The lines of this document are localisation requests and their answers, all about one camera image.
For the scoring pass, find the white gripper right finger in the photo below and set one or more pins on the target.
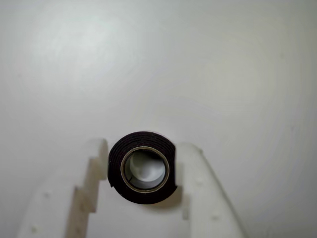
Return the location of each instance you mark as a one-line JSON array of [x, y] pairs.
[[205, 198]]

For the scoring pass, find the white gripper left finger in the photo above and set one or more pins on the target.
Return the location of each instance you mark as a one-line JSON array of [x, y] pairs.
[[57, 213]]

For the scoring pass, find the red foam tape roll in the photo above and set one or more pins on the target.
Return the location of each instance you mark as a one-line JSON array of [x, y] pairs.
[[116, 173]]

